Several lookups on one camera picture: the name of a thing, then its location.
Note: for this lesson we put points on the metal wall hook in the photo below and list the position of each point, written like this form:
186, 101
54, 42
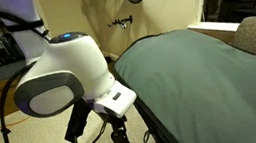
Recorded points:
121, 22

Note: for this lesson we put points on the white window frame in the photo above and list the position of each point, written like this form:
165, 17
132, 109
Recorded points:
212, 26

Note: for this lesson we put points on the black zip pull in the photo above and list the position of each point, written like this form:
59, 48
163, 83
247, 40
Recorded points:
146, 137

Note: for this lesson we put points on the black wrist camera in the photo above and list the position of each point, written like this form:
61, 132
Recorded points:
77, 120

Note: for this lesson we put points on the large green zip bag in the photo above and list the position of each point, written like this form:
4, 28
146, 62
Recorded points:
204, 87

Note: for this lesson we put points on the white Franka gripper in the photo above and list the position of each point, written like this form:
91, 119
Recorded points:
115, 100

